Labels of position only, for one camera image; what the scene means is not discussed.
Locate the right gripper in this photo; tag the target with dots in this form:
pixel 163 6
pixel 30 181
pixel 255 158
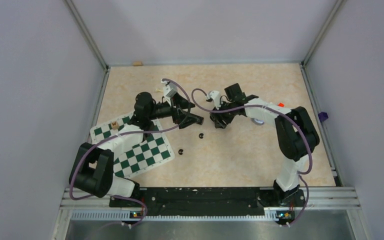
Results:
pixel 218 118

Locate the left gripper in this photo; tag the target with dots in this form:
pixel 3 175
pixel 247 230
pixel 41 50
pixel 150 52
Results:
pixel 181 103

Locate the lavender earbud charging case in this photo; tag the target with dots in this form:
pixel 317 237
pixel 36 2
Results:
pixel 258 122

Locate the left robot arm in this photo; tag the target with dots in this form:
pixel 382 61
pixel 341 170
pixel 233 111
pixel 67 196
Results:
pixel 93 168

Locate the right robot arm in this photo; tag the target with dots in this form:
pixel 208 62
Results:
pixel 296 134

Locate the green white chessboard mat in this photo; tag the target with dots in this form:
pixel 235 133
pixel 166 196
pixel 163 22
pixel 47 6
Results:
pixel 137 159

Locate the cork stopper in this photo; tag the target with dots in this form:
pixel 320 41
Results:
pixel 137 63

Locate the wooden letter cube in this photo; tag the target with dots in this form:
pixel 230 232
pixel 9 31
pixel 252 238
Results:
pixel 114 125

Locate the purple small object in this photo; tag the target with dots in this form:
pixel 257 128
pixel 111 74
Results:
pixel 322 116

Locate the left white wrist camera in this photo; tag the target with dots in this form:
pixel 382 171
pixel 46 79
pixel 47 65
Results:
pixel 169 90

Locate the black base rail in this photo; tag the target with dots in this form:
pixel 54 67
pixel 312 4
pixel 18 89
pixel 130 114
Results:
pixel 213 202

